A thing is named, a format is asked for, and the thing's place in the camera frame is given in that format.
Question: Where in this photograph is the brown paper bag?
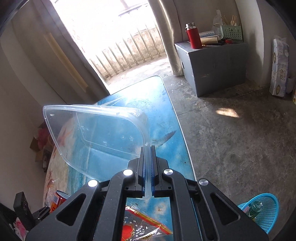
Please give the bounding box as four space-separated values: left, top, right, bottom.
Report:
30 123 55 172

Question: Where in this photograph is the green perforated basket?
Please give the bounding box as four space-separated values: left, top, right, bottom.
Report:
220 24 243 42

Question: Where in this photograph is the beige box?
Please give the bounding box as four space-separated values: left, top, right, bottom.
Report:
200 36 219 44

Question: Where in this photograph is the green plastic bottle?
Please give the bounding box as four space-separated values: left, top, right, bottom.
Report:
245 200 263 220

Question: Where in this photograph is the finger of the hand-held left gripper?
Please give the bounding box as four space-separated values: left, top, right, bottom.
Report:
32 206 51 222

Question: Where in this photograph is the clear plastic bag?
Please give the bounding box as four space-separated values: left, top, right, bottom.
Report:
211 9 226 39

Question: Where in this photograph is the red thermos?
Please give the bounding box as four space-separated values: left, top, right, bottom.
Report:
184 23 203 49

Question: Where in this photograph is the pink bag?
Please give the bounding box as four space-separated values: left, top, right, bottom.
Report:
38 127 55 151

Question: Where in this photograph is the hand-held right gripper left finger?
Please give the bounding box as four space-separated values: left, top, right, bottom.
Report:
25 146 148 241

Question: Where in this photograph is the red clear snack packet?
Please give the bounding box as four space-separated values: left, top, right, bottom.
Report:
124 204 174 241

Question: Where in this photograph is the blue plastic mesh basket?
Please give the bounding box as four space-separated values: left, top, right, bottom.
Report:
237 193 279 234

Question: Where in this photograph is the clear plastic food container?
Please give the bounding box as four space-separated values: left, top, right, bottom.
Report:
43 104 149 200

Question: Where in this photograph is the balcony railing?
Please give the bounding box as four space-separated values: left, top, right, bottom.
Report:
89 28 166 80

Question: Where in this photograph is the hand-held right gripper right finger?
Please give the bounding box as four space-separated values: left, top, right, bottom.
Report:
150 146 270 241

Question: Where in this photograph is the grey cabinet box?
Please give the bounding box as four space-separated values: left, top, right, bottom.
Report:
174 42 248 98

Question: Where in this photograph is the beige curtain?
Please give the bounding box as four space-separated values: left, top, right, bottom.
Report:
9 0 109 98
148 0 185 76

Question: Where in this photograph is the wooden chopsticks bundle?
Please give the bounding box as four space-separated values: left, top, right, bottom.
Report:
222 15 237 26

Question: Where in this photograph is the red drink can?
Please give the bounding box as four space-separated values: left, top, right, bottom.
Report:
50 190 70 214

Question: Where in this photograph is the toilet paper pack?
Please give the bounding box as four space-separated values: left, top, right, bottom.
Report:
269 36 290 97

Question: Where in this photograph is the beach print table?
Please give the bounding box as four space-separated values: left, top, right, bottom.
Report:
43 75 197 241

